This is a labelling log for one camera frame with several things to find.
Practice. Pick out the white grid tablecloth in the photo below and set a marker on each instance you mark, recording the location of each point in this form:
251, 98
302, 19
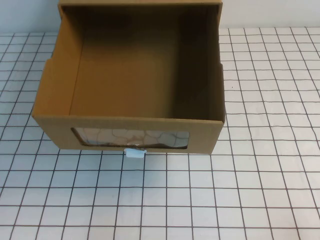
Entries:
160, 200

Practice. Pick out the brown cardboard drawer with window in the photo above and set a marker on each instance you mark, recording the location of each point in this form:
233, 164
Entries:
130, 75

